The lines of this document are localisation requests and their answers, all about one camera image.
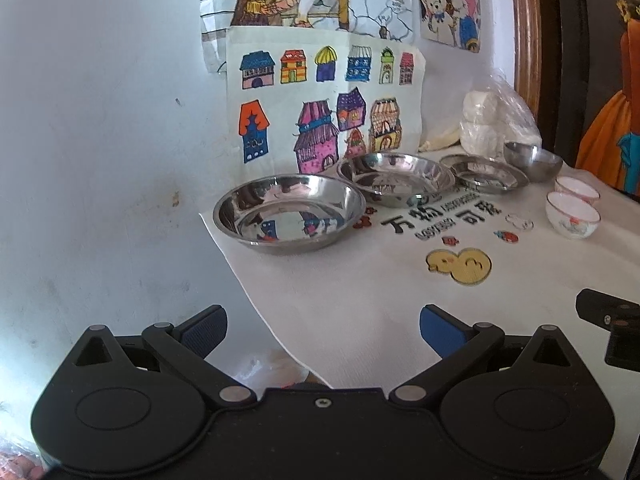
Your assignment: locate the colourful houses drawing paper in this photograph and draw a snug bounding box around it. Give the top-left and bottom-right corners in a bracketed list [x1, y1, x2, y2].
[226, 26, 425, 182]

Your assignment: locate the orange dress girl painting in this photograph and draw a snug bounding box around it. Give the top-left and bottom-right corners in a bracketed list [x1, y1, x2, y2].
[554, 0, 639, 200]

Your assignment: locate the white printed tablecloth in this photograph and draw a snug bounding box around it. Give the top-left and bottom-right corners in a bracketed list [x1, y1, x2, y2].
[212, 185, 639, 390]

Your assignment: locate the girl with puppy drawing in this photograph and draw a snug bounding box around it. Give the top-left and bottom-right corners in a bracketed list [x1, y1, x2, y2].
[419, 0, 482, 53]

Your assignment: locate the steel round bowl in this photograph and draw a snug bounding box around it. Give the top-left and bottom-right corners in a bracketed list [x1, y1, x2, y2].
[503, 141, 563, 183]

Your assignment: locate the small steel plate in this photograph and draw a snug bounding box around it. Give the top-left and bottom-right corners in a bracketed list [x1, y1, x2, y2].
[439, 154, 529, 195]

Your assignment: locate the white ceramic bowl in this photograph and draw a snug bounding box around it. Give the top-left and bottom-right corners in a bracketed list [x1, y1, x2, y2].
[546, 192, 601, 240]
[554, 176, 601, 205]

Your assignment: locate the plastic bag of buns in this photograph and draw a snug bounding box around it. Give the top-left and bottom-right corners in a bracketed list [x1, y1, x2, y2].
[459, 70, 542, 158]

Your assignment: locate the large steel plate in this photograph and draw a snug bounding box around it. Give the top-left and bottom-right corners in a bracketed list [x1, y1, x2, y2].
[212, 174, 367, 256]
[336, 152, 456, 208]

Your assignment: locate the brown wooden door frame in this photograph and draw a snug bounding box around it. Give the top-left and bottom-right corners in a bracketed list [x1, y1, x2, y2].
[513, 0, 542, 119]

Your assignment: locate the cream rolled paper stick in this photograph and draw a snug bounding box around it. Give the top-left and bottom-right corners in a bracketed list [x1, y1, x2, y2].
[418, 127, 460, 153]

